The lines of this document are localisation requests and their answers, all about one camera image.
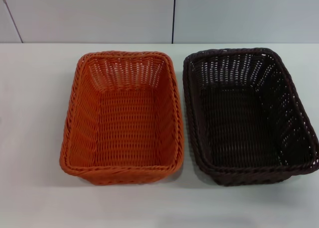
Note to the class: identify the dark brown woven plastic basket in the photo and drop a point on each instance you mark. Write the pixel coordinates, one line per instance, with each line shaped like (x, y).
(236, 128)

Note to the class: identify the orange woven plastic basket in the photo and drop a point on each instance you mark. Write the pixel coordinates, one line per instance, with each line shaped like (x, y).
(124, 128)

